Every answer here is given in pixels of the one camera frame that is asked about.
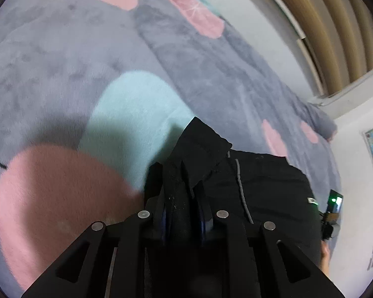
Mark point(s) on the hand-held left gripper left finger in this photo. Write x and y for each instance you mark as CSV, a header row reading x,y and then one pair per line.
x,y
158,206

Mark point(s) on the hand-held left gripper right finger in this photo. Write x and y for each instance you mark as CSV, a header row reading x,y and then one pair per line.
x,y
205,220

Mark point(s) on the black hooded jacket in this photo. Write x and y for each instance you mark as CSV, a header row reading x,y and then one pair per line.
x,y
267,186

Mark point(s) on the person's right forearm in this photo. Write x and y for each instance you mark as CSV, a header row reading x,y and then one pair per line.
x,y
324,257

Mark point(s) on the grey blanket with pink flowers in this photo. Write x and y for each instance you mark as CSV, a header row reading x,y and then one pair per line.
x,y
65,68

